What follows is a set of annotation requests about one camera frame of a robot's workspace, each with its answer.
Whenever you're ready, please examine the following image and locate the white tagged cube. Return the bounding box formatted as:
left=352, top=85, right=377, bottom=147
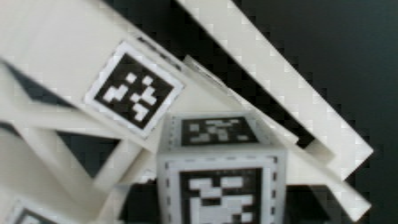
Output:
left=156, top=112, right=286, bottom=224

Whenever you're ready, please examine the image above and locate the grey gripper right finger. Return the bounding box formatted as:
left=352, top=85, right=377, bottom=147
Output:
left=284, top=185, right=354, bottom=224

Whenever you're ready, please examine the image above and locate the white chair back frame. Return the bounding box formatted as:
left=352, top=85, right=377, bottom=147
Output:
left=0, top=0, right=373, bottom=224

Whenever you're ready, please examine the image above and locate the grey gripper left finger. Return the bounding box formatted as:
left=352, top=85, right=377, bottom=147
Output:
left=117, top=181, right=160, bottom=224

